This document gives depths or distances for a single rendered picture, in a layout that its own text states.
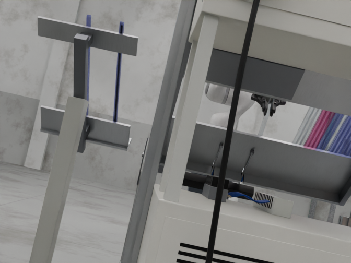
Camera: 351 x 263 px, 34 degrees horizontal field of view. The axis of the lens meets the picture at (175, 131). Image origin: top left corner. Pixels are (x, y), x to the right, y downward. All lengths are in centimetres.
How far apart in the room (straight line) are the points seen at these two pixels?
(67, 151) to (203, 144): 47
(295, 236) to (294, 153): 87
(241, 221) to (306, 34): 39
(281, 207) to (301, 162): 55
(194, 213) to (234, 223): 8
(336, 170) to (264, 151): 26
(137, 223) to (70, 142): 51
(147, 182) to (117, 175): 962
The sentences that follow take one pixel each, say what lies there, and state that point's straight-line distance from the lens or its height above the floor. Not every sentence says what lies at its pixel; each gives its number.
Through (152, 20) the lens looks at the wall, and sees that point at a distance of 1147.
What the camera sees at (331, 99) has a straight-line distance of 188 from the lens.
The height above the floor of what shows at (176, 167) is 69.
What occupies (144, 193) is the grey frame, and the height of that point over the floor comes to 60.
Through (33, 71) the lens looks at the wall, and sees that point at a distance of 1159.
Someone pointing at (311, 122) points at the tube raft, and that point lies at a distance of 195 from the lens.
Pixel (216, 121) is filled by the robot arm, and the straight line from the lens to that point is 261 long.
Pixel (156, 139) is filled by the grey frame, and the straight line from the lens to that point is 156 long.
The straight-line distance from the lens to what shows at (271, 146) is 201.
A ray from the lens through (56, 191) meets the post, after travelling 198.
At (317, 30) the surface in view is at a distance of 122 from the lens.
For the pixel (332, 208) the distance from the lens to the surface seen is 404.
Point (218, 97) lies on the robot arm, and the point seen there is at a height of 102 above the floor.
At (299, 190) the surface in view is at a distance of 215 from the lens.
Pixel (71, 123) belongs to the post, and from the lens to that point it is 198.
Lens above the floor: 70
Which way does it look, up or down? 3 degrees up
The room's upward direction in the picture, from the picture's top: 13 degrees clockwise
